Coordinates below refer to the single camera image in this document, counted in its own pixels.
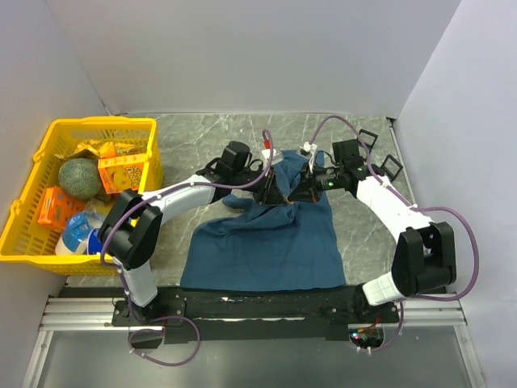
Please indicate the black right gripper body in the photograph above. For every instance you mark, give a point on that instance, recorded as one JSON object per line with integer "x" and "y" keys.
{"x": 327, "y": 179}

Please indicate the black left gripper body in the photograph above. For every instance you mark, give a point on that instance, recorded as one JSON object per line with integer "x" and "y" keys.
{"x": 250, "y": 176}

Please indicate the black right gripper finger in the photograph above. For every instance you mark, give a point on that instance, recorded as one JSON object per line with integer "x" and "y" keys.
{"x": 306, "y": 177}
{"x": 305, "y": 191}

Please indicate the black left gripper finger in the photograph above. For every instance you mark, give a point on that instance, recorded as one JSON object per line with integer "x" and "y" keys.
{"x": 262, "y": 194}
{"x": 275, "y": 196}

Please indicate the blue t-shirt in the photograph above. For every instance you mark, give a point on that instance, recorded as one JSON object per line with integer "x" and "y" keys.
{"x": 266, "y": 248}

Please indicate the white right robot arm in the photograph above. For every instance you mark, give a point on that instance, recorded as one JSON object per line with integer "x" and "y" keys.
{"x": 424, "y": 259}

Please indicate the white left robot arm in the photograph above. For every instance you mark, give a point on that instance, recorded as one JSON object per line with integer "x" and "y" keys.
{"x": 129, "y": 233}

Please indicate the orange cracker box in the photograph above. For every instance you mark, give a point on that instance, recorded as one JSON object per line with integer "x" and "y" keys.
{"x": 121, "y": 173}

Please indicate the yellow snack bag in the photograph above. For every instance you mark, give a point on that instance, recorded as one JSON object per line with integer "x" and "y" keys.
{"x": 93, "y": 149}

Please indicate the green melon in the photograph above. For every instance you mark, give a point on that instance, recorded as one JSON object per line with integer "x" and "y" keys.
{"x": 79, "y": 178}

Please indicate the white blue bottle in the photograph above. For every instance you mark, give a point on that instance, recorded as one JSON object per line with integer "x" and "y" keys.
{"x": 73, "y": 239}

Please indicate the orange snack box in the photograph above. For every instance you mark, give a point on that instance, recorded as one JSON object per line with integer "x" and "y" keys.
{"x": 57, "y": 208}

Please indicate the yellow plastic basket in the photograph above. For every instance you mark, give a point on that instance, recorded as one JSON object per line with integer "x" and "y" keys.
{"x": 26, "y": 241}

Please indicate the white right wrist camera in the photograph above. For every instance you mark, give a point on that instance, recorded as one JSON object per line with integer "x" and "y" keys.
{"x": 307, "y": 149}

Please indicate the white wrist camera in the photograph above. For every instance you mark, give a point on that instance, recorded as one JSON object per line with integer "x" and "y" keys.
{"x": 307, "y": 149}
{"x": 271, "y": 156}

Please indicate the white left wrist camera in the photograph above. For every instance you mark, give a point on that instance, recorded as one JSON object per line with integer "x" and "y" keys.
{"x": 271, "y": 156}

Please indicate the black frame near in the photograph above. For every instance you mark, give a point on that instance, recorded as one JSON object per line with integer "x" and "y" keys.
{"x": 390, "y": 167}

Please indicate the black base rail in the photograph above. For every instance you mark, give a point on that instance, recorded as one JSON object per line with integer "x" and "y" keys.
{"x": 191, "y": 314}

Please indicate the aluminium frame rail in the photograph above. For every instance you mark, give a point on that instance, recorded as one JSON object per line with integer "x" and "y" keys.
{"x": 98, "y": 314}

